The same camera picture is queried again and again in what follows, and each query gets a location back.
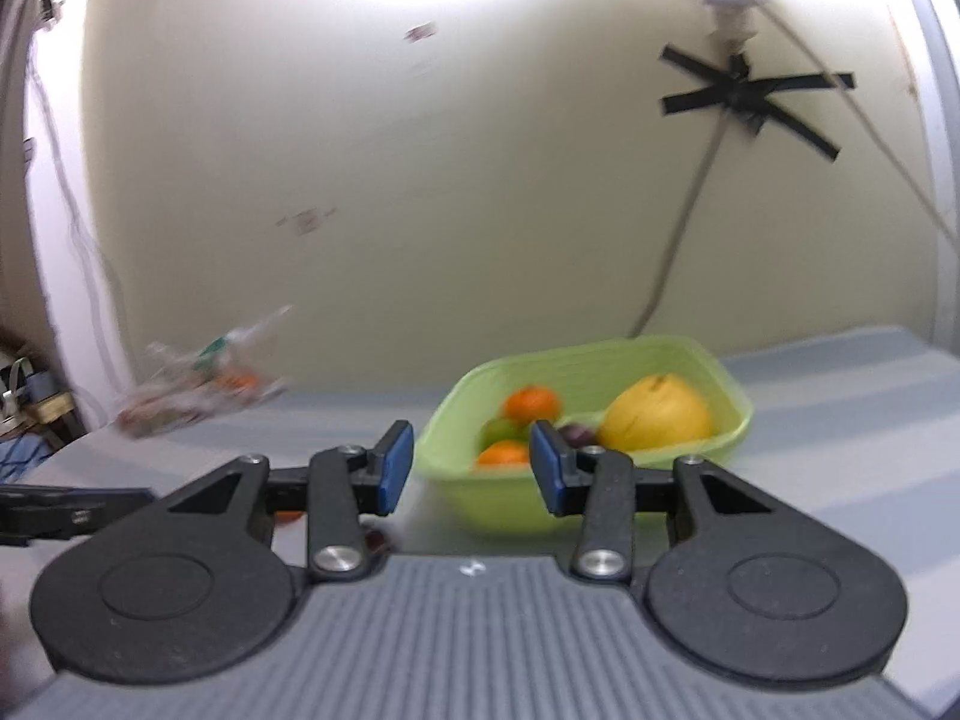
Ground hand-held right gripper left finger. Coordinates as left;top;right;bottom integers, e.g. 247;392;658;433
154;420;415;582

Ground clear plastic produce bag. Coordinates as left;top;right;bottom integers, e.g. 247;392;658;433
112;305;295;440

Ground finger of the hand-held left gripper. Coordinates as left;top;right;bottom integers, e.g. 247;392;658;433
0;486;156;545

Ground grey wall cable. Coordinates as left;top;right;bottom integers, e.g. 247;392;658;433
626;52;751;338

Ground blue white striped bed sheet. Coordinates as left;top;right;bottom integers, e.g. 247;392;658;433
0;326;960;720

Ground black tape cross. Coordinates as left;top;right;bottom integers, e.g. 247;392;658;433
658;45;856;162

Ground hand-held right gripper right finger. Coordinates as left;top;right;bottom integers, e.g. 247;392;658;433
529;420;781;582

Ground blue cloth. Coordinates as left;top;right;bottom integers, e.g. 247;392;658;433
0;431;59;488

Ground green plastic basket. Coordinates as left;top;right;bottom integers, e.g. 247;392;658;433
414;335;754;537

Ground white wall cable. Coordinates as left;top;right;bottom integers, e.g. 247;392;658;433
739;0;960;248

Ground large yellow grapefruit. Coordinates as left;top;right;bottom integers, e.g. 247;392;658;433
598;373;713;451

